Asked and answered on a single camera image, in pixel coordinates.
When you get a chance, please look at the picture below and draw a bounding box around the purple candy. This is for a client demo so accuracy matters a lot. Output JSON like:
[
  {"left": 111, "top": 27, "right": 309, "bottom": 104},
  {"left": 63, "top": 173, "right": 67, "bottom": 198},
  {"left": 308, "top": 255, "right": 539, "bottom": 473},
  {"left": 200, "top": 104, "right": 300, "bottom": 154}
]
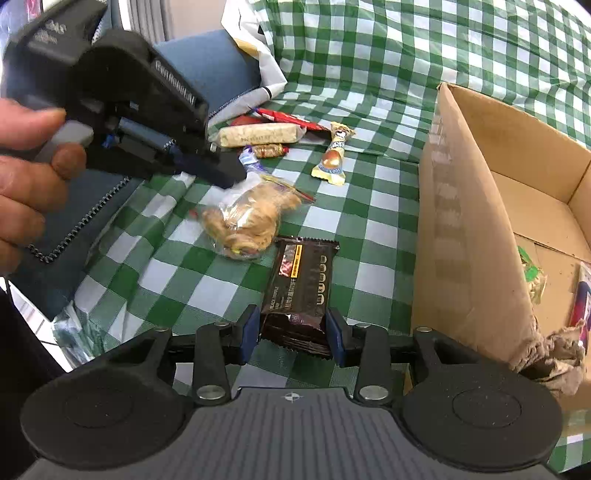
[{"left": 238, "top": 146, "right": 269, "bottom": 175}]

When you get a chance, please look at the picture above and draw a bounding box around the beige cereal bar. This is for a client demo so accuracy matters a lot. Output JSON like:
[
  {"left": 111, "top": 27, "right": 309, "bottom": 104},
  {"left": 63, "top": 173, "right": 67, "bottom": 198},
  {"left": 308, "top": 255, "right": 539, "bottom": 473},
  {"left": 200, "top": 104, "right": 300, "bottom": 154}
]
[{"left": 215, "top": 123, "right": 307, "bottom": 148}]

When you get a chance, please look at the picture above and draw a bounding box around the clear bag of cookies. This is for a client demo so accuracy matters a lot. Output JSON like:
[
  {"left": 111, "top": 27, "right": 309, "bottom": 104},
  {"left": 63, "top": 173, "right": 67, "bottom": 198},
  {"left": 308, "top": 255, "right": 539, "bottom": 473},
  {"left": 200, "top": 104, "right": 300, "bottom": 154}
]
[{"left": 195, "top": 171, "right": 315, "bottom": 260}]

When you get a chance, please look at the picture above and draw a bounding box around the long red snack wrapper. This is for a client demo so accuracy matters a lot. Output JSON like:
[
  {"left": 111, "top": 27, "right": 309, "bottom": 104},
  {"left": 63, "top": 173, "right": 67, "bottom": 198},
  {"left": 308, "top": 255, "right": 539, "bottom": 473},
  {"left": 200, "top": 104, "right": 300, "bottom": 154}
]
[{"left": 230, "top": 107, "right": 329, "bottom": 132}]

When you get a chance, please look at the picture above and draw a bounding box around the dark brown chocolate wafer pack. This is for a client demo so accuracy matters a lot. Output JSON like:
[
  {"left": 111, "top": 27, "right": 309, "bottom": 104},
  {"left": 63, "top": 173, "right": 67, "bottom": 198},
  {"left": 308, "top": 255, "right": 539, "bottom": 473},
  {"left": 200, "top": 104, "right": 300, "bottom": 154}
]
[{"left": 260, "top": 236, "right": 339, "bottom": 359}]

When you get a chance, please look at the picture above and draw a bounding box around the person's left hand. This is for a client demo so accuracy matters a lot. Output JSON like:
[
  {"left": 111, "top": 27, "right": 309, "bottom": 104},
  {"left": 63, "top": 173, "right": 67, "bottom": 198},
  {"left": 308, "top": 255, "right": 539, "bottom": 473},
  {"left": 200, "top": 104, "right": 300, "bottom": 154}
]
[{"left": 0, "top": 99, "right": 86, "bottom": 276}]

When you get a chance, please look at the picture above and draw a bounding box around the small gold red candy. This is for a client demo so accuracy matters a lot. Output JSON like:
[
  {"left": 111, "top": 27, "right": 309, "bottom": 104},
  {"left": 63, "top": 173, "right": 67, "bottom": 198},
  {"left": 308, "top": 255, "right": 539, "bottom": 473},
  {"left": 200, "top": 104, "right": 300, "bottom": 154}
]
[{"left": 252, "top": 144, "right": 288, "bottom": 159}]

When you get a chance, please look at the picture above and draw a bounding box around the yellow wrapped bun snack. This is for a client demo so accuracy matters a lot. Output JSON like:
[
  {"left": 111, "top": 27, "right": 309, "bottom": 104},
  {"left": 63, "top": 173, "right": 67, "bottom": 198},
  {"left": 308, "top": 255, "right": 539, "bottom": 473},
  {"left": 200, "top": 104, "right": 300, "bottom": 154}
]
[{"left": 311, "top": 122, "right": 356, "bottom": 186}]

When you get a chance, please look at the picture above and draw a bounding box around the green white checkered cloth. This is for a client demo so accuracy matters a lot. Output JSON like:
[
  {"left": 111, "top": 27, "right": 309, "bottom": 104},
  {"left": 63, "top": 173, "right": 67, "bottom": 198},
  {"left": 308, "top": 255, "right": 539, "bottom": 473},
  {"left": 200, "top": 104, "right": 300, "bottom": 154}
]
[{"left": 52, "top": 1, "right": 590, "bottom": 366}]

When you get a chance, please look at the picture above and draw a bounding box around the white grey paper bag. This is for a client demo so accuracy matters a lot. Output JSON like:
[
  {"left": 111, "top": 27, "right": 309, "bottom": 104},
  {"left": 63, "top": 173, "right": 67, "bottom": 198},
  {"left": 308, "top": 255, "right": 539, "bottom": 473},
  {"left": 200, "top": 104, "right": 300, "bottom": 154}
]
[{"left": 208, "top": 1, "right": 287, "bottom": 127}]

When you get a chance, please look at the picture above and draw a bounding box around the cardboard box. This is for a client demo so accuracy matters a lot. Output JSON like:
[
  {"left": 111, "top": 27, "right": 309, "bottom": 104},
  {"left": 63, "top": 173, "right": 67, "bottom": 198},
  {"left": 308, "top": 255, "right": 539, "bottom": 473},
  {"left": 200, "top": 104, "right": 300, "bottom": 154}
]
[{"left": 412, "top": 83, "right": 590, "bottom": 436}]

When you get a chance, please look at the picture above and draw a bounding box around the green snack packet in box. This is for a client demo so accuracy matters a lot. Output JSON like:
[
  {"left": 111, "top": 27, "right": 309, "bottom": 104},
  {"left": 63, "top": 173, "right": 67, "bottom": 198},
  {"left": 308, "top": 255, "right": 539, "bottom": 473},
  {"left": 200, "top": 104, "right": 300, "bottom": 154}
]
[{"left": 518, "top": 246, "right": 547, "bottom": 304}]

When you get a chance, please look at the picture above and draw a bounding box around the red blue packet in box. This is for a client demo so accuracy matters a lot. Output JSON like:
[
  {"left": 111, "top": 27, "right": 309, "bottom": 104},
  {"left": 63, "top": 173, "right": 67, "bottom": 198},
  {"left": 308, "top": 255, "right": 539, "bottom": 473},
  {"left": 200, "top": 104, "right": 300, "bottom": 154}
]
[{"left": 569, "top": 262, "right": 591, "bottom": 352}]

